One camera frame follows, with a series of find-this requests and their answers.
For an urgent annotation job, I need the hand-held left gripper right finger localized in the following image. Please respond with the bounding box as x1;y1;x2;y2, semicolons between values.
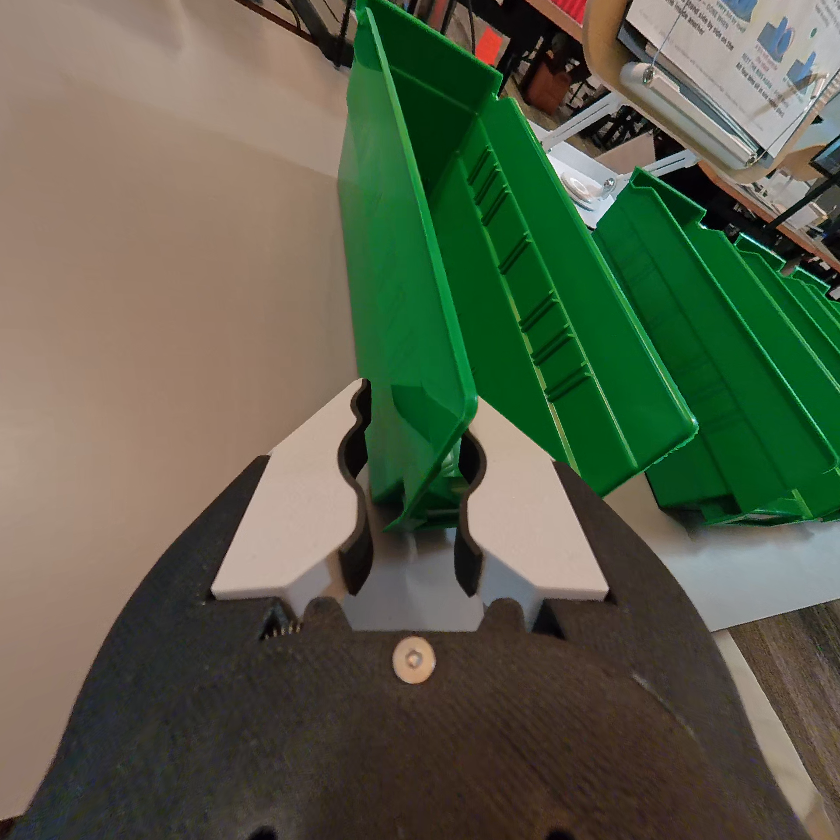
453;413;611;603

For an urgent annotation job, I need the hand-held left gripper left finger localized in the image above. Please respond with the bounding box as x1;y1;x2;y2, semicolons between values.
210;377;374;603

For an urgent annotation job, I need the grey desk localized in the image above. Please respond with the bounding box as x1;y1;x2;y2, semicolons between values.
0;0;840;840

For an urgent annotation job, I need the white holder stand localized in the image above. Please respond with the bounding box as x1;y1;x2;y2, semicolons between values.
530;92;697;212

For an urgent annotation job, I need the brown bag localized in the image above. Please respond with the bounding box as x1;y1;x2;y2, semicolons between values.
525;56;573;114

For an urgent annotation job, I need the silver clip bar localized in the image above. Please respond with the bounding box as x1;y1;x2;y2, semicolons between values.
619;61;767;168

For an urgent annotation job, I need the beige document holder board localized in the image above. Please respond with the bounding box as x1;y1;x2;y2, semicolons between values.
583;0;840;186

